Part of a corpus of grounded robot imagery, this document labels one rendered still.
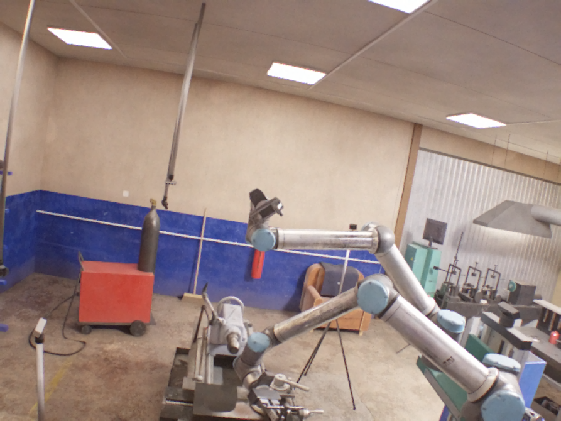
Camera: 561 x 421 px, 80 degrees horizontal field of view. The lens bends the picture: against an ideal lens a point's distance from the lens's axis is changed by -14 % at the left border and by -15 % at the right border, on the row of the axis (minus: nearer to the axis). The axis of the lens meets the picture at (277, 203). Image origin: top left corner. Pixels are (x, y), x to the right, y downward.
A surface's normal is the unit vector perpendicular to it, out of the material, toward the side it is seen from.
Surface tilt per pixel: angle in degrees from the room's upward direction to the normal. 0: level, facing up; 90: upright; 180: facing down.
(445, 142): 90
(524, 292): 90
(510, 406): 92
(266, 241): 91
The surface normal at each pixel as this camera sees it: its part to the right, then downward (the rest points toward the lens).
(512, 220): 0.17, -0.02
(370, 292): -0.51, -0.07
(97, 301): 0.47, 0.17
